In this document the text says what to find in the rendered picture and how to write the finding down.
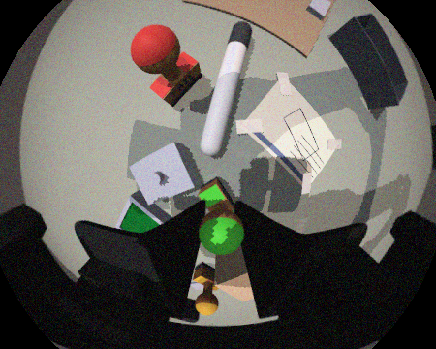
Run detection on white taped card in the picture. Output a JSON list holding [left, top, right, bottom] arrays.
[[236, 73, 342, 195]]

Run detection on tan box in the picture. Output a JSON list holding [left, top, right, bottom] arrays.
[[214, 245, 253, 301]]

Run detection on brown rubber stamp with yellow top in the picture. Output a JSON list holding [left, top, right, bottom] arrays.
[[192, 263, 221, 315]]

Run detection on brown wooden stamp with green top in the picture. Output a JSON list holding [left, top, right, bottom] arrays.
[[198, 177, 245, 255]]

